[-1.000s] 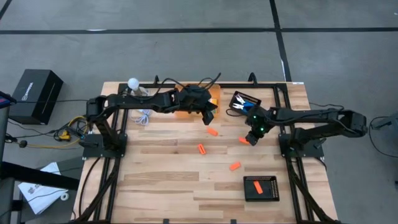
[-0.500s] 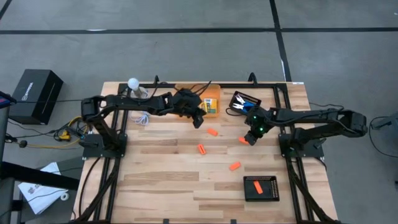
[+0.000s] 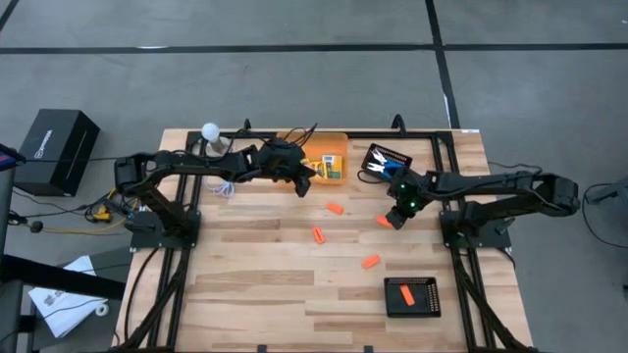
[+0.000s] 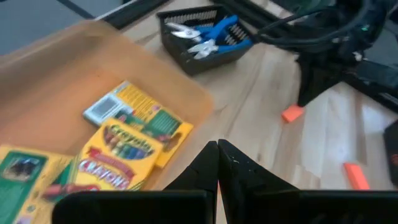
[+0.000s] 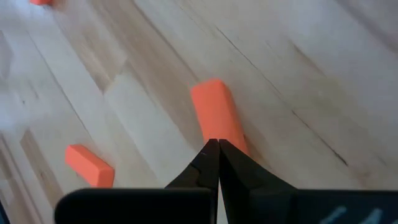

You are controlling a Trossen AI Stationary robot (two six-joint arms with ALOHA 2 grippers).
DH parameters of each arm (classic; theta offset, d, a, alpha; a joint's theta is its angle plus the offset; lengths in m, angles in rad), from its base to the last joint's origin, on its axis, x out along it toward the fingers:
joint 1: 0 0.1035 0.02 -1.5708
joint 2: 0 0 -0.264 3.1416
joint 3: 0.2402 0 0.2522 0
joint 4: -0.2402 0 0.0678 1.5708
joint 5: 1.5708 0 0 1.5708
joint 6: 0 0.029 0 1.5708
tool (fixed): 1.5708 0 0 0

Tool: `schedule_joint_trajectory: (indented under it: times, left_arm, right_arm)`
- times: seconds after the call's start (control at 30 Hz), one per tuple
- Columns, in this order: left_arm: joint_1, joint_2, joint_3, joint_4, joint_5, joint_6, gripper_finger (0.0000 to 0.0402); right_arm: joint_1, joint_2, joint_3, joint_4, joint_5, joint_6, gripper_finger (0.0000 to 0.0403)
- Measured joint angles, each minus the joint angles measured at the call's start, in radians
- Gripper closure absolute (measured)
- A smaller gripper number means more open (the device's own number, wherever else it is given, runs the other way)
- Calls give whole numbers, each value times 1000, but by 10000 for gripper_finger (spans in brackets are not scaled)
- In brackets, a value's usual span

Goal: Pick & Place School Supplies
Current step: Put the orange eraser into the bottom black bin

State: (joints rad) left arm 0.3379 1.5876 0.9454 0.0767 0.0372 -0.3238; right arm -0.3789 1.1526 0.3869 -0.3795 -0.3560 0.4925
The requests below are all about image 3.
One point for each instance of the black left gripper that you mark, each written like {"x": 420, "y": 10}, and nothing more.
{"x": 279, "y": 159}

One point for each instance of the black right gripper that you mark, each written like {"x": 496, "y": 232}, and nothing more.
{"x": 411, "y": 206}

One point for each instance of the orange eraser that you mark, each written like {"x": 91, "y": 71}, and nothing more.
{"x": 371, "y": 262}
{"x": 335, "y": 209}
{"x": 407, "y": 295}
{"x": 319, "y": 235}
{"x": 382, "y": 220}

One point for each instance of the yellow crayon box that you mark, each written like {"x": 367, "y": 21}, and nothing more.
{"x": 321, "y": 170}
{"x": 332, "y": 166}

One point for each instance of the black perforated plastic basket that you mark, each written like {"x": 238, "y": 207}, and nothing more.
{"x": 400, "y": 156}
{"x": 427, "y": 299}

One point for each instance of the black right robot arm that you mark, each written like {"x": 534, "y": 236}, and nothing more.
{"x": 490, "y": 184}

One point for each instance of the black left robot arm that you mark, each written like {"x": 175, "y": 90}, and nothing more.
{"x": 196, "y": 166}

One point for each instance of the orange translucent plastic bin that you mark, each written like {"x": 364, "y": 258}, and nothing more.
{"x": 333, "y": 144}

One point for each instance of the wooden work table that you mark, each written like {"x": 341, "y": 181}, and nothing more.
{"x": 392, "y": 134}

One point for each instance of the white bulb table lamp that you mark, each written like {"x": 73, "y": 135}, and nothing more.
{"x": 211, "y": 131}

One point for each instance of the grey chair base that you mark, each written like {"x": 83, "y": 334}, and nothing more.
{"x": 613, "y": 192}

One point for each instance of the white tape roll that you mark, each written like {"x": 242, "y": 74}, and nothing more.
{"x": 97, "y": 310}

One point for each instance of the black cardboard box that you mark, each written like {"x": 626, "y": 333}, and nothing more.
{"x": 59, "y": 147}

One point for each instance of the black power plug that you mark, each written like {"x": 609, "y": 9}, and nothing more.
{"x": 36, "y": 227}

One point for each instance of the white paper sheets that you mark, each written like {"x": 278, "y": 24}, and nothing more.
{"x": 64, "y": 309}

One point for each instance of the black metal beam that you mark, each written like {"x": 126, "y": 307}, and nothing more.
{"x": 49, "y": 277}

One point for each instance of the dark device with red screen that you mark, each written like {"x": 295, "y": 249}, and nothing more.
{"x": 7, "y": 158}

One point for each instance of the small black bracket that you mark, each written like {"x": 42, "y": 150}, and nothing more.
{"x": 368, "y": 349}
{"x": 262, "y": 349}

